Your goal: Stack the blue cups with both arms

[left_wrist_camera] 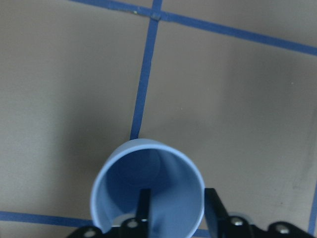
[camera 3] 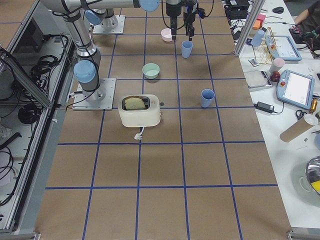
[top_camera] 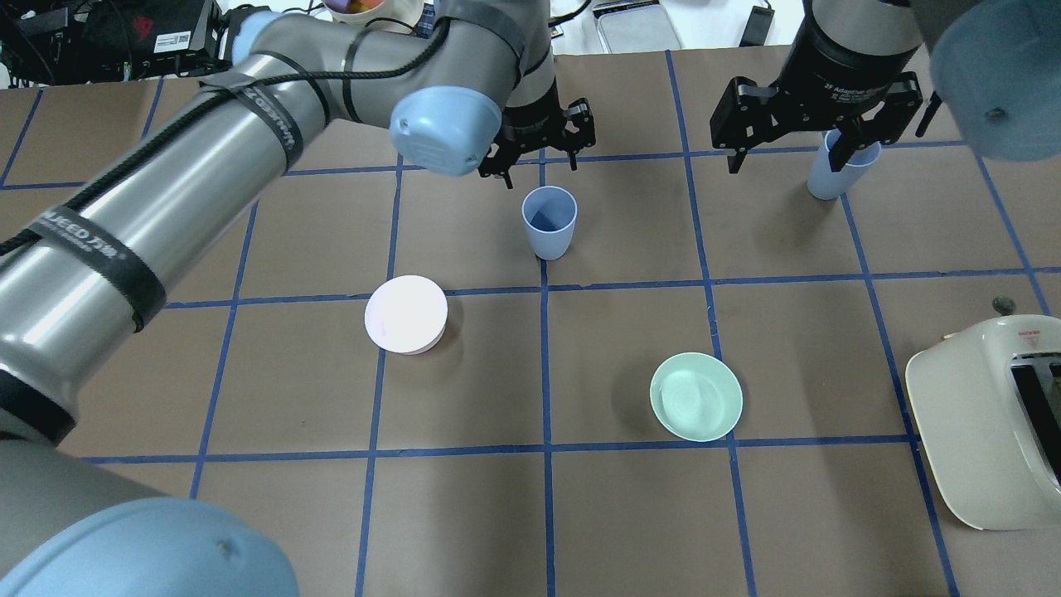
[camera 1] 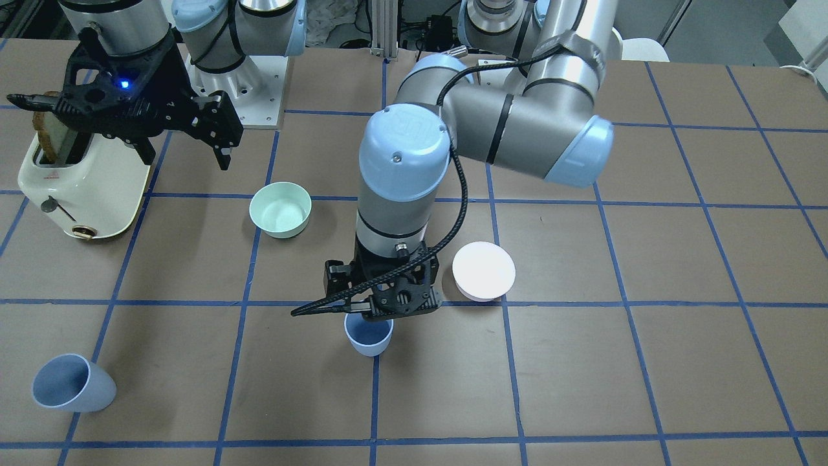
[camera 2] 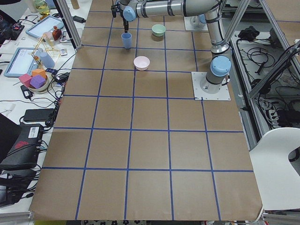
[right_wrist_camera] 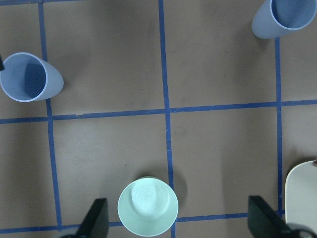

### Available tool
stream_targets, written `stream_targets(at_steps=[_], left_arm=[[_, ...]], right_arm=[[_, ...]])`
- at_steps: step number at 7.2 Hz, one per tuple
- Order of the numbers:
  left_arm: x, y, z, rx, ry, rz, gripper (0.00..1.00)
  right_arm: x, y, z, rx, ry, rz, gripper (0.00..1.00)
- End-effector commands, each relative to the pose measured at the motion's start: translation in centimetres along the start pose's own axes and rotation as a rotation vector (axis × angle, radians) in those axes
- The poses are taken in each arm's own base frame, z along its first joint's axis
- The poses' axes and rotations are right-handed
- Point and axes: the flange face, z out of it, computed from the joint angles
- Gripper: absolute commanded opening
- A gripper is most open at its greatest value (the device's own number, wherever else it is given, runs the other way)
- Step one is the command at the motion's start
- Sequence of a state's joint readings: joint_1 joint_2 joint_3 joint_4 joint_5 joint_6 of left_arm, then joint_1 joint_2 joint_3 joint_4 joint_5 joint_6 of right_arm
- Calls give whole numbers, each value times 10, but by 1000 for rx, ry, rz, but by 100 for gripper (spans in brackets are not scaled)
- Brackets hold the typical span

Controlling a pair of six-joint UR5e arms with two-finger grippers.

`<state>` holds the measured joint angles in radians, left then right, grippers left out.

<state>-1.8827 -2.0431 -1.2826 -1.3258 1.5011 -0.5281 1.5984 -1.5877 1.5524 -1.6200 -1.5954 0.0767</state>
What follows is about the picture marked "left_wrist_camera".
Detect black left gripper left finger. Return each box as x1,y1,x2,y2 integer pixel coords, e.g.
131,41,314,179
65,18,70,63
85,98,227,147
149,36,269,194
136,188,151,221

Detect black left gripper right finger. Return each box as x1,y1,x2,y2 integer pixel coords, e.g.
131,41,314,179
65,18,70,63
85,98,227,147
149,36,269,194
204,188,229,233

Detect blue plastic cup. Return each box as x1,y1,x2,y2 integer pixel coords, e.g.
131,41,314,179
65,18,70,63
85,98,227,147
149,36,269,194
90,139,205,238

